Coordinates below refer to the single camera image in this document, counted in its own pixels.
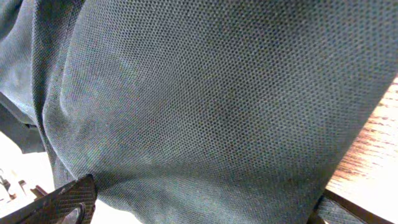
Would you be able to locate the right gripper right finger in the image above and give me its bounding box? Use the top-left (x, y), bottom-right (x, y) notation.
top-left (307, 189), bottom-right (392, 224)

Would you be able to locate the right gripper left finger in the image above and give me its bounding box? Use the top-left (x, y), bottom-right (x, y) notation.
top-left (1, 174), bottom-right (97, 224)

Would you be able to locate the black t-shirt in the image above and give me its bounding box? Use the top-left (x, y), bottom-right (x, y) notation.
top-left (1, 0), bottom-right (397, 223)

